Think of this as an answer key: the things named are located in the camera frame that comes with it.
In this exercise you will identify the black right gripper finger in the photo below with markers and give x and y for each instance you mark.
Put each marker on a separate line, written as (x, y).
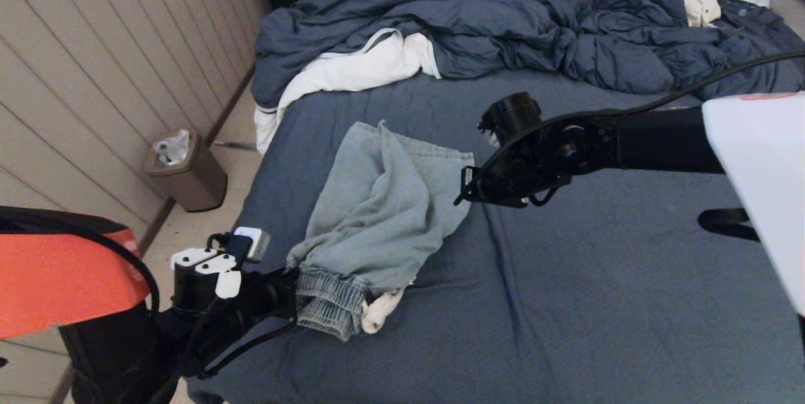
(466, 185)

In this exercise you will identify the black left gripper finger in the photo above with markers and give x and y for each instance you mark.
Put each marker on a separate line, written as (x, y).
(290, 281)
(288, 309)

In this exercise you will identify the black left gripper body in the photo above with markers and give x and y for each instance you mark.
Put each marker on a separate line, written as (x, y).
(251, 303)

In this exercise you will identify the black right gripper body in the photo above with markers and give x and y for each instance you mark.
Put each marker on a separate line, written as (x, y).
(516, 177)

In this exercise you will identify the light blue denim shorts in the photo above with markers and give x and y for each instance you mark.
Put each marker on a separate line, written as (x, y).
(383, 221)

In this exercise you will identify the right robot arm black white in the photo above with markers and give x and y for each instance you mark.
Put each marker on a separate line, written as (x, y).
(660, 143)

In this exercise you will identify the brown trash bin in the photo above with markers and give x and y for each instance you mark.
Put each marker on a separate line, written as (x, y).
(195, 184)

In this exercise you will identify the thin grey metal rod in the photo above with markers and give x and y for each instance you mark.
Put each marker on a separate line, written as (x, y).
(236, 146)

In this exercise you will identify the white garment with dark trim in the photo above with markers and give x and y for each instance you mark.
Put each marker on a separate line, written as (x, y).
(352, 70)

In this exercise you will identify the crumpled dark blue duvet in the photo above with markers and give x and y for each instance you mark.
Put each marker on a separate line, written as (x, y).
(503, 14)

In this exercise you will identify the blue bed sheet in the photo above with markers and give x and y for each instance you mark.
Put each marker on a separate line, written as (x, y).
(597, 328)

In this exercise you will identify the white plastic bin bag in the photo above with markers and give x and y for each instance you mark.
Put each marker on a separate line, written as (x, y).
(171, 147)

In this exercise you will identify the blue denim shirt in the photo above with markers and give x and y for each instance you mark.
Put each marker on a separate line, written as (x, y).
(755, 20)

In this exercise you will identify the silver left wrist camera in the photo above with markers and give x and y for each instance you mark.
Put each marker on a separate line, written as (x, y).
(251, 243)

